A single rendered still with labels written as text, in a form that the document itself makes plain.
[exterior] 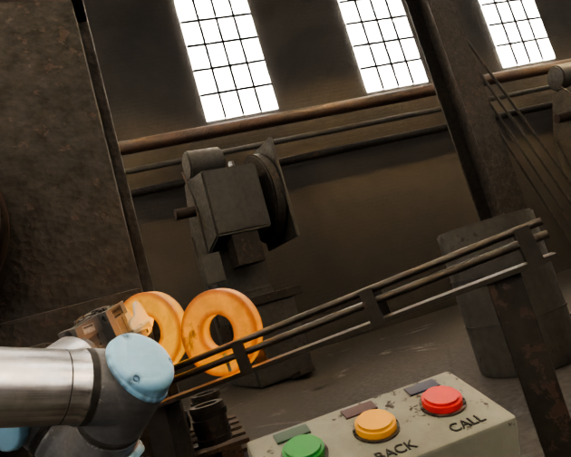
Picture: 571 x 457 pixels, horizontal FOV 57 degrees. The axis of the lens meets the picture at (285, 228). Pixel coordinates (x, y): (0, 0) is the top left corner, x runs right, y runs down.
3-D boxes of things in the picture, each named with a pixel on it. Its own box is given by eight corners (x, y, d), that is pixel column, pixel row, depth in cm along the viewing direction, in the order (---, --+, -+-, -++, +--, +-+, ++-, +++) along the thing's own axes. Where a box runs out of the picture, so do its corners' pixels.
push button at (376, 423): (350, 432, 52) (347, 415, 52) (385, 418, 53) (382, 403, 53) (368, 453, 48) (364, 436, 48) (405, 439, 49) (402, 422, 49)
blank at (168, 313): (115, 306, 107) (103, 308, 104) (174, 279, 102) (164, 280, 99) (137, 380, 105) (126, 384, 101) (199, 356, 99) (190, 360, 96)
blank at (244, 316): (179, 305, 101) (169, 307, 98) (246, 276, 96) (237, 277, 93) (206, 383, 99) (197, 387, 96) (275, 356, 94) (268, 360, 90)
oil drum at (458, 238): (460, 375, 331) (418, 240, 343) (537, 347, 346) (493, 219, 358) (522, 383, 274) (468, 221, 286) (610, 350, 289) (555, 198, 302)
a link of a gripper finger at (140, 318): (153, 290, 102) (127, 308, 93) (165, 318, 102) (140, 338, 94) (140, 295, 103) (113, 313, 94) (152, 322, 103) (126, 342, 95)
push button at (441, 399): (415, 407, 54) (412, 392, 54) (448, 395, 55) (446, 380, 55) (437, 426, 50) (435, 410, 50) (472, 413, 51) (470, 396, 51)
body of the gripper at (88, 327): (126, 298, 92) (82, 326, 81) (145, 342, 94) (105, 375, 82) (92, 309, 95) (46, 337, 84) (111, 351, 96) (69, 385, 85)
